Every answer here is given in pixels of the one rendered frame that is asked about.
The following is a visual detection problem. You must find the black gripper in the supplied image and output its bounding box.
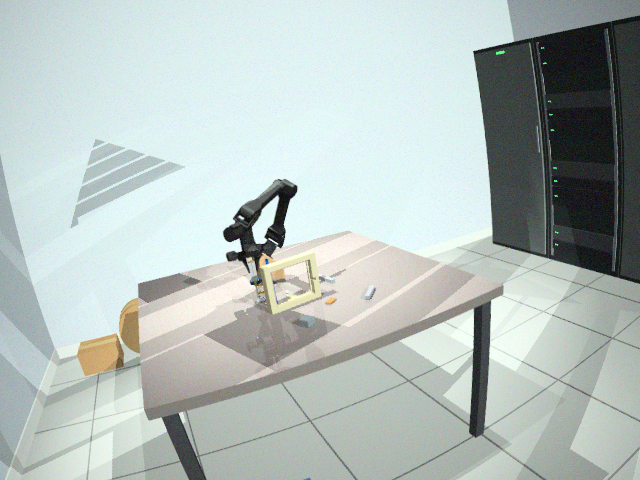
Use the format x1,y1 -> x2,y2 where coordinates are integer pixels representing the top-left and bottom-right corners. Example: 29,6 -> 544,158
225,234 -> 273,273

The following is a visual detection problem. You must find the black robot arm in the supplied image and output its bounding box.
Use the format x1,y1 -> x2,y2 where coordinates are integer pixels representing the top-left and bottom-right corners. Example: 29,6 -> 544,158
223,179 -> 298,259

